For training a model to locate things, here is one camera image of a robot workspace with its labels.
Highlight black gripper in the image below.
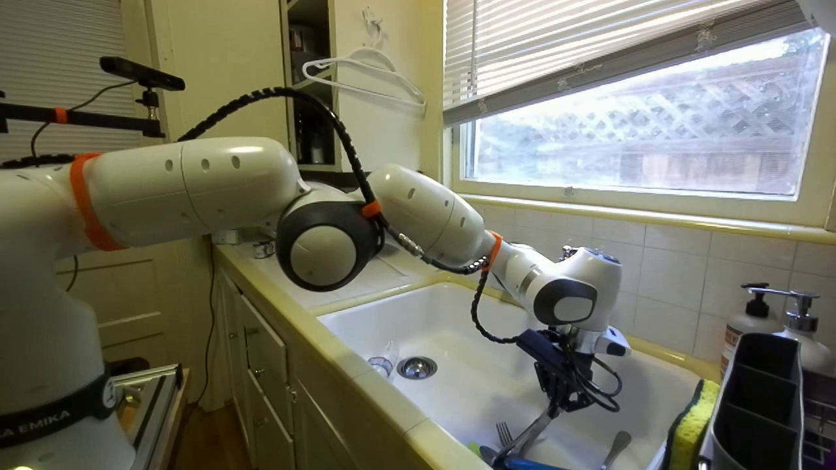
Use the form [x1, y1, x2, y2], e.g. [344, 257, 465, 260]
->
[518, 323, 603, 417]

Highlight silver butter knife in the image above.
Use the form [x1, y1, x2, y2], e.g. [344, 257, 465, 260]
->
[497, 403, 561, 463]

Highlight white ceramic sink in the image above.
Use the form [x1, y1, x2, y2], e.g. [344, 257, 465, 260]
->
[317, 276, 726, 470]

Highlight metal sink drain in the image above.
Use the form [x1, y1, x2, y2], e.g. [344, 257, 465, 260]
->
[395, 354, 442, 385]

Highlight clear sink stopper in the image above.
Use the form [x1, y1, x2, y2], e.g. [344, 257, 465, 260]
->
[365, 354, 399, 380]

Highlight blue ribbed mat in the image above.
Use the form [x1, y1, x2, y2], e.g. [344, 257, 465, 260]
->
[479, 441, 578, 470]

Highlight yellow green sponge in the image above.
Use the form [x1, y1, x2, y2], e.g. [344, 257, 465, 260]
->
[664, 377, 722, 470]

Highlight soap bottle with black pump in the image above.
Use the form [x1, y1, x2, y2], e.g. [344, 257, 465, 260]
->
[719, 282, 773, 369]

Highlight grey utensil caddy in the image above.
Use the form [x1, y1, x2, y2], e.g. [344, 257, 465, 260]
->
[705, 331, 808, 470]

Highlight chrome faucet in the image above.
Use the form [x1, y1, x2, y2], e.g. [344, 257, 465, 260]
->
[768, 288, 836, 380]

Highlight cream framed window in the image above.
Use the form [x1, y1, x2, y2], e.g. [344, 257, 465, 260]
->
[442, 0, 836, 229]

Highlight cream base cabinet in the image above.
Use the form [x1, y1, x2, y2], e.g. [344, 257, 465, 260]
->
[212, 260, 412, 470]

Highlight white window blinds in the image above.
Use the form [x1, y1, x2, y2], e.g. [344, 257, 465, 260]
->
[442, 0, 836, 126]

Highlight white plastic clothes hanger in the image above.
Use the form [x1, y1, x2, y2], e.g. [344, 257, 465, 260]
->
[299, 48, 428, 116]

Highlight silver metal robot stand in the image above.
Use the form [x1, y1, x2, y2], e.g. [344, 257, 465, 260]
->
[101, 360, 190, 470]

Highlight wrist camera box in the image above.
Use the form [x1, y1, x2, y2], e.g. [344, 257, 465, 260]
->
[591, 323, 633, 360]

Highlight orange strap near wrist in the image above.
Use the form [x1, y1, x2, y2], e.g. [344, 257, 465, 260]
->
[480, 229, 506, 271]

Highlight metal wire dish rack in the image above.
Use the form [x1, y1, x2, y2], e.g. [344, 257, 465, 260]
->
[799, 363, 836, 470]

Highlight thin black hanging cable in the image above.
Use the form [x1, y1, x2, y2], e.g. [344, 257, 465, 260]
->
[186, 260, 219, 412]

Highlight open wall cabinet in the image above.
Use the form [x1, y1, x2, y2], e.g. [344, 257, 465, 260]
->
[276, 0, 348, 177]

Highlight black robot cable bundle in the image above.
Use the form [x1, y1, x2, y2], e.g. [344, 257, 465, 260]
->
[178, 83, 535, 348]

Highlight wide orange arm strap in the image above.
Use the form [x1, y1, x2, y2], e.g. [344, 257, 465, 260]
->
[69, 151, 125, 257]

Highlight black stereo camera bar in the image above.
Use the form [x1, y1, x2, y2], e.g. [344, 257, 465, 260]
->
[96, 53, 189, 95]

